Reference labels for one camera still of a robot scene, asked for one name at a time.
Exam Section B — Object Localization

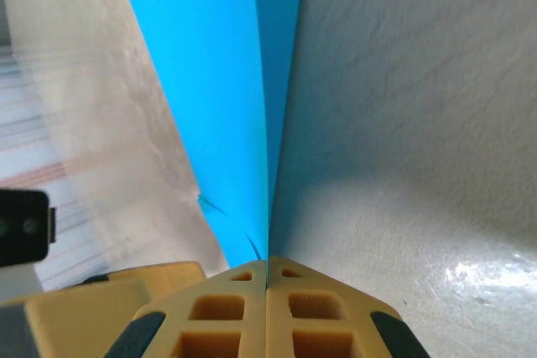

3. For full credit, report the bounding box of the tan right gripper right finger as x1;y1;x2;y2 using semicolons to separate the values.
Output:
267;254;433;358

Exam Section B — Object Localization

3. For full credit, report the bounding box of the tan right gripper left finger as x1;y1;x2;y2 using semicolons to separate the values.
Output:
102;258;269;358

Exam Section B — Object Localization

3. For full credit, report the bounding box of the blue cloth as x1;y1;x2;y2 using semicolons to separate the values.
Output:
113;0;305;269

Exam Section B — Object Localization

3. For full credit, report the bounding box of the translucent corrugated side panel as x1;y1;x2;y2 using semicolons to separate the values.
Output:
0;0;106;292

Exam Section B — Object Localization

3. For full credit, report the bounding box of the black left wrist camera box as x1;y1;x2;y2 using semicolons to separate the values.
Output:
0;189;58;269

